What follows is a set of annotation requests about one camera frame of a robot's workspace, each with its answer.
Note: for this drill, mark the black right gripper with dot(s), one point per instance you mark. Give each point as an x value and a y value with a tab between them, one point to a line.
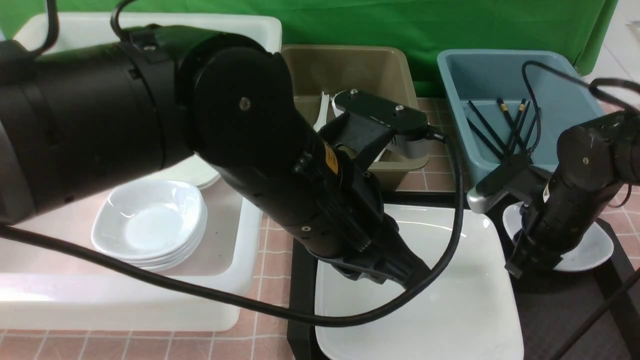
545	235

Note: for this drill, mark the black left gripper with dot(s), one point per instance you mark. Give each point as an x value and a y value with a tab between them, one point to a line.
351	230

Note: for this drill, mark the small white bowl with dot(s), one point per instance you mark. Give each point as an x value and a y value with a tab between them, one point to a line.
595	248

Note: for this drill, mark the large white square plate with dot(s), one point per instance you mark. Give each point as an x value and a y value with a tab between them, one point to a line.
467	313

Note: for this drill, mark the white ceramic soup spoon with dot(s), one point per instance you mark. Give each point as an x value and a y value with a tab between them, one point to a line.
322	112

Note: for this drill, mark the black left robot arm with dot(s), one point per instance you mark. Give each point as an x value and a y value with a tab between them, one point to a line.
78	122

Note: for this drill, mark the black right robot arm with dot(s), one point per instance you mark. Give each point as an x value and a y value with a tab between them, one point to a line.
595	159

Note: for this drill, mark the black serving tray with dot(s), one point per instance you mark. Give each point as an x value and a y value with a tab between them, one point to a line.
550	307

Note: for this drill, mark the black chopstick gold band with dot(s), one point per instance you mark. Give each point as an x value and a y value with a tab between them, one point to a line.
504	109
515	140

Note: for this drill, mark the blue plastic bin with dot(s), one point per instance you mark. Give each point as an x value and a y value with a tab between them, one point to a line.
484	75

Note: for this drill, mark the stacked white square plates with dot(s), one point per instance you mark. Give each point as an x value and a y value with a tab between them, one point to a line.
193	170

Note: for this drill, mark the olive green plastic bin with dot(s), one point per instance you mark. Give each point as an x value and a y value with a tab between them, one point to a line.
380	71

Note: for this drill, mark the stacked small white bowls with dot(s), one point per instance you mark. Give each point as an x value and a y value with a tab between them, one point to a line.
152	224

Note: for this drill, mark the green backdrop cloth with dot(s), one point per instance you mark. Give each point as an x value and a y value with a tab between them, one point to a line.
421	29

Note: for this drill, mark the large white plastic tub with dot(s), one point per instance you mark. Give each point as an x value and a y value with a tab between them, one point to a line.
225	257

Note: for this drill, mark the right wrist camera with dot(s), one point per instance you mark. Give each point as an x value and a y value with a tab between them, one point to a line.
500	185

